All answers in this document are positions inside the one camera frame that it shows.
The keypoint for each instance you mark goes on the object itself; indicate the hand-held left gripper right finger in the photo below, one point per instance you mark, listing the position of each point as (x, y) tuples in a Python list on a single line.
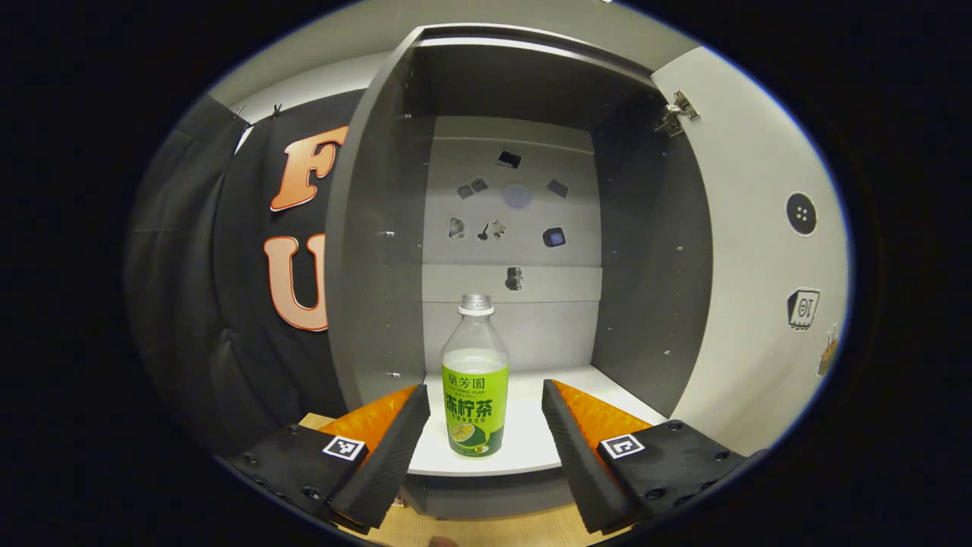
[(577, 463)]

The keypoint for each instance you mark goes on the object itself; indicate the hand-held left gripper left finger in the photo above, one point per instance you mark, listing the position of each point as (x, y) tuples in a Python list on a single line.
[(395, 456)]

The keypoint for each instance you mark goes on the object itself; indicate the green label bottle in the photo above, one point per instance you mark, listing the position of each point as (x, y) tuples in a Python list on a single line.
[(474, 410)]

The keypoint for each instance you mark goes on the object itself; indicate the grey cabinet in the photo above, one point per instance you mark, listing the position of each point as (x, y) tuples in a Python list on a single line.
[(380, 266)]

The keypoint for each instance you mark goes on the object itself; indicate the beige cabinet door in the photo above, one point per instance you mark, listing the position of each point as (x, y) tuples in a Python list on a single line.
[(744, 266)]

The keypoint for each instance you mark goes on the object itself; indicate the metal door hinge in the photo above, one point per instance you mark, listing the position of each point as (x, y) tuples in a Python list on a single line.
[(678, 112)]

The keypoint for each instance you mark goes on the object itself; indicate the black backdrop cloth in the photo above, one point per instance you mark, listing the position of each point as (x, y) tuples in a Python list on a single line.
[(197, 304)]

